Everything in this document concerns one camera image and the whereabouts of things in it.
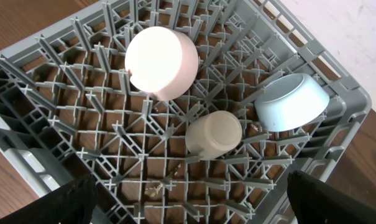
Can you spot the grey plastic dish rack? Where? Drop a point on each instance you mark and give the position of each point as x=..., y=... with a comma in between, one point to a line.
x=67, y=108

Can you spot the pink bowl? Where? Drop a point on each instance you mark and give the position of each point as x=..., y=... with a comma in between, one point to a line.
x=162, y=62

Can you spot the white plastic cup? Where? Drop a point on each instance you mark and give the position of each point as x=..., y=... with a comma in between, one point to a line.
x=213, y=135

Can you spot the light blue bowl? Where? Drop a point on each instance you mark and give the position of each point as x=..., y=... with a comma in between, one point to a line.
x=290, y=102

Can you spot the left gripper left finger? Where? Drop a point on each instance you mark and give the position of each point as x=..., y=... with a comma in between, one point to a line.
x=73, y=202

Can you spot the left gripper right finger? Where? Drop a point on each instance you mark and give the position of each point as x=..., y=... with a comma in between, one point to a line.
x=313, y=201

